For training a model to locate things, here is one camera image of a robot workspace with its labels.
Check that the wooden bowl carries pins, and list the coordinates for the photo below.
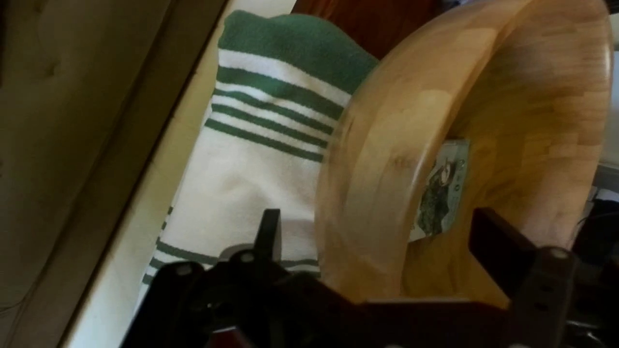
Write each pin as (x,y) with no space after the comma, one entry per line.
(491,104)

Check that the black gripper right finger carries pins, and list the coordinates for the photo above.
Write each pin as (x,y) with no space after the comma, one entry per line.
(535,278)

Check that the grey tufted sofa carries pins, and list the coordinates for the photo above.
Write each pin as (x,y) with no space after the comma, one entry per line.
(85,92)

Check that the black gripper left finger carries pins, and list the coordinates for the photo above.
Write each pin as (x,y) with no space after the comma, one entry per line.
(267,239)

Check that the green striped white towel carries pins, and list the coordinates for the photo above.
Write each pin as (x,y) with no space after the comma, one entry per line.
(278,92)

